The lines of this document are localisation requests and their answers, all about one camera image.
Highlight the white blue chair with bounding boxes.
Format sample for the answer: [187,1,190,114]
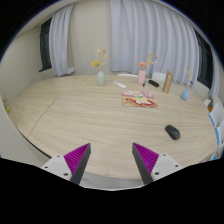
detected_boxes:
[204,99,224,160]

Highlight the left white curtain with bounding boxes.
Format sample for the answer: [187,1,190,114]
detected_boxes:
[49,4,73,77]

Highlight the black rectangular case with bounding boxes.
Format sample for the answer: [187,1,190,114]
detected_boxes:
[148,80,159,87]

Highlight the white chair back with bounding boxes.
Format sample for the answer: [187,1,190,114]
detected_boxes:
[152,72,166,82]

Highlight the yellow dried flowers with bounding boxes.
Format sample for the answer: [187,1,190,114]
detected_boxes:
[92,48,107,71]

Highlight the dark window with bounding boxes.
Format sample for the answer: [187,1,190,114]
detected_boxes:
[40,19,51,71]
[195,32,214,88]

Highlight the large white centre curtain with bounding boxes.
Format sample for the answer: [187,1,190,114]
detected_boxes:
[110,0,199,84]

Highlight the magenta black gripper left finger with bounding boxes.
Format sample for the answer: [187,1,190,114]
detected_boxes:
[41,142,92,186]

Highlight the beige dried flowers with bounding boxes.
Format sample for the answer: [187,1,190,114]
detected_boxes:
[184,66,194,87]

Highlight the black computer mouse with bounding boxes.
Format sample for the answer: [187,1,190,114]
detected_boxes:
[165,125,180,140]

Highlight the right dark window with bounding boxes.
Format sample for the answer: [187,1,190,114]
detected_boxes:
[195,32,214,88]

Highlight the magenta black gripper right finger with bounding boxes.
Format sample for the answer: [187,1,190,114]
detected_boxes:
[131,142,184,186]

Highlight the white remote control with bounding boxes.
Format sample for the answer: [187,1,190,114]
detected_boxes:
[114,81,126,89]

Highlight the pale green vase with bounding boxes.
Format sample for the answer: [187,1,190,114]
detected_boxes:
[97,71,105,86]

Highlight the blue vase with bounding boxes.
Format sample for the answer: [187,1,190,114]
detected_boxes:
[181,88,189,101]

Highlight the left dark window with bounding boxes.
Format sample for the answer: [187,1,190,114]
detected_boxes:
[40,19,51,71]

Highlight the colourful cartoon mouse pad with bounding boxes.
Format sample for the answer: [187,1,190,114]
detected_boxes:
[121,90,158,108]

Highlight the pink vase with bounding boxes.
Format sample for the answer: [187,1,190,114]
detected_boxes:
[138,69,146,85]

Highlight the orange dried flowers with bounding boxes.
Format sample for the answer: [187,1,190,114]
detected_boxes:
[138,52,157,70]

